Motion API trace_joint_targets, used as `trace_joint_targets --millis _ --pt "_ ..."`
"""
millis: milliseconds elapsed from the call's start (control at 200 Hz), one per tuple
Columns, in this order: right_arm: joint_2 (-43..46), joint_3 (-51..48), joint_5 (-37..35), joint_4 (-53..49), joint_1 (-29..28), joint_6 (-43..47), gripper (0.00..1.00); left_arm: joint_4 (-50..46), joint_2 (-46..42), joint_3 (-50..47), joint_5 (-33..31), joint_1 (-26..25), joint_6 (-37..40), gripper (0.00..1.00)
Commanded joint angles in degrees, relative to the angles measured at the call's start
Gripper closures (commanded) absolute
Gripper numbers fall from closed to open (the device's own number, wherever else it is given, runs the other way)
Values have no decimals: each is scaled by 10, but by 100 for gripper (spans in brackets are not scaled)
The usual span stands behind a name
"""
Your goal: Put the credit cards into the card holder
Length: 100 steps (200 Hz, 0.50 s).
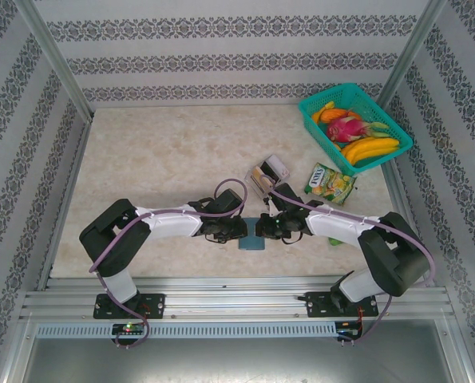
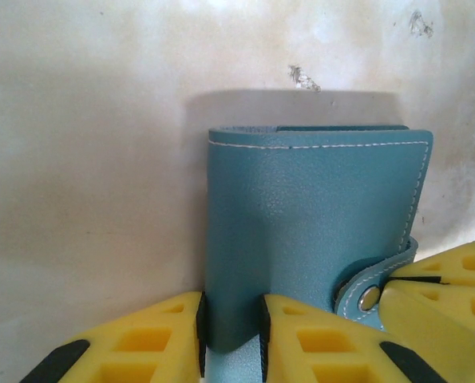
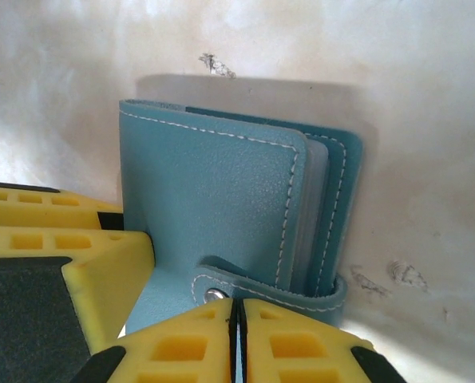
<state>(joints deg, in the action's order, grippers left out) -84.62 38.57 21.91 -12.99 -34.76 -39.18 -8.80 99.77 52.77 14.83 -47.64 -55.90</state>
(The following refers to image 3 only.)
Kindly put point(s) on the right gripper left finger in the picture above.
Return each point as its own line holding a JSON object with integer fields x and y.
{"x": 181, "y": 351}

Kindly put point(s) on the blue leather card holder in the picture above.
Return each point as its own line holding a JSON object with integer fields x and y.
{"x": 221, "y": 191}

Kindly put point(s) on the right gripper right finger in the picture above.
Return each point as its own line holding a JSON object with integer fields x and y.
{"x": 301, "y": 351}

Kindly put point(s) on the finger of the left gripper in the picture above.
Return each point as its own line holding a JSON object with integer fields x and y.
{"x": 41, "y": 205}
{"x": 29, "y": 303}

